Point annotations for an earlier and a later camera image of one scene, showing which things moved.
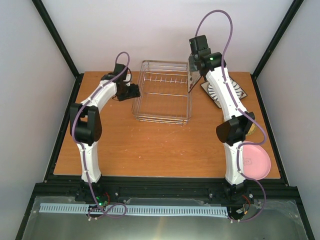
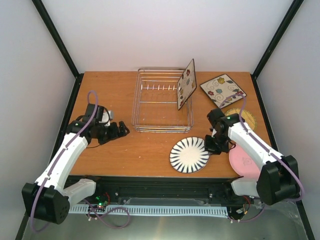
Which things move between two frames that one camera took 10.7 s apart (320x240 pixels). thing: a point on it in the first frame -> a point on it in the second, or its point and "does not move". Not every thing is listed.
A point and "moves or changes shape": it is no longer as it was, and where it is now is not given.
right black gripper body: x=192 y=66 -> x=218 y=144
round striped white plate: x=212 y=94 -> x=188 y=155
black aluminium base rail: x=131 y=186 does not move
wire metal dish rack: x=161 y=94 moves or changes shape
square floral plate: x=193 y=76 moves or changes shape
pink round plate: x=256 y=161 does not move
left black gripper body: x=127 y=93 -> x=104 y=135
